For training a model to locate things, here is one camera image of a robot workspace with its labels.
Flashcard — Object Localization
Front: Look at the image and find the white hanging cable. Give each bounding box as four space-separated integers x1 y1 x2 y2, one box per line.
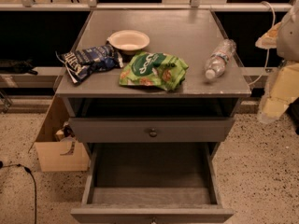
248 0 278 87

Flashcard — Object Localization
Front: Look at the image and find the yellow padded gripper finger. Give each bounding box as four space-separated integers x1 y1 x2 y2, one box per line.
257 61 299 124

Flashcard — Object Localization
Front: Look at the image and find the grey drawer cabinet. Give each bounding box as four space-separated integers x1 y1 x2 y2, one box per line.
57 9 250 147

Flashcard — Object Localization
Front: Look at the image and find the grey open middle drawer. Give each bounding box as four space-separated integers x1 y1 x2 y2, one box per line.
71 143 234 224

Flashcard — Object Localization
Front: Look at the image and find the blue chip bag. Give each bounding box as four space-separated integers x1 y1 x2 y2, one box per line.
56 43 123 84

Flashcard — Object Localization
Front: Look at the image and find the green rice chip bag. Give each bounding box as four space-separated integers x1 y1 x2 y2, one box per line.
119 51 189 91

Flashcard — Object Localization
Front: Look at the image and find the black floor cable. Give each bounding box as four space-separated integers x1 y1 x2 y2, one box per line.
0 161 38 224

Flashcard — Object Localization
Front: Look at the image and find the black object on ledge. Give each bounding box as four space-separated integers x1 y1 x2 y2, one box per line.
0 59 37 75

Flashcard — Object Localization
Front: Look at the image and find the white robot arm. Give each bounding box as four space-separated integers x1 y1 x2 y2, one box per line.
255 0 299 124

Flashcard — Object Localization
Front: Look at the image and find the grey upper drawer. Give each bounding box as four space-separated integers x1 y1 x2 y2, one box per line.
69 118 235 143

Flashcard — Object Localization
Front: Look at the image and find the white paper bowl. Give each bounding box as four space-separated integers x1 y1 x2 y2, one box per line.
107 30 150 55

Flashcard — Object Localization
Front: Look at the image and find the clear plastic water bottle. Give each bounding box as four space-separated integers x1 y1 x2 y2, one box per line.
205 39 236 79

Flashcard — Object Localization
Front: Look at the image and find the cardboard box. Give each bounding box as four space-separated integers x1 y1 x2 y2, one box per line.
34 96 90 172

